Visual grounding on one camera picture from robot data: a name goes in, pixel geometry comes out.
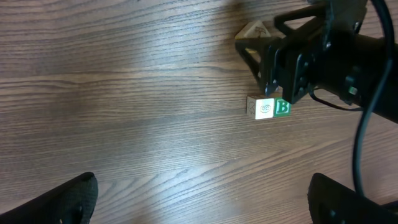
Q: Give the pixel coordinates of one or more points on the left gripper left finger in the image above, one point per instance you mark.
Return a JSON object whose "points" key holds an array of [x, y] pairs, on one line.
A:
{"points": [[72, 202]]}

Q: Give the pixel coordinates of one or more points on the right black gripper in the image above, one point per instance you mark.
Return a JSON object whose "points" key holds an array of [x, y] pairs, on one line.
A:
{"points": [[298, 62]]}

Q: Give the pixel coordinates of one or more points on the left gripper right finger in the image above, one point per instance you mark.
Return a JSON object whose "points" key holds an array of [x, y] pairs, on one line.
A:
{"points": [[331, 202]]}

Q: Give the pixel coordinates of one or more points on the natural block letter X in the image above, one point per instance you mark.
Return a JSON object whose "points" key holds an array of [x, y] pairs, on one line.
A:
{"points": [[253, 30]]}

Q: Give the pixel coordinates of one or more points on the green block letter B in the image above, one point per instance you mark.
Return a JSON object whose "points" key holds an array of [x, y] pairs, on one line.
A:
{"points": [[281, 108]]}

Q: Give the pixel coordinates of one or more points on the natural block swirl picture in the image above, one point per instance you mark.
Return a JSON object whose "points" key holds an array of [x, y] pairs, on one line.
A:
{"points": [[258, 107]]}

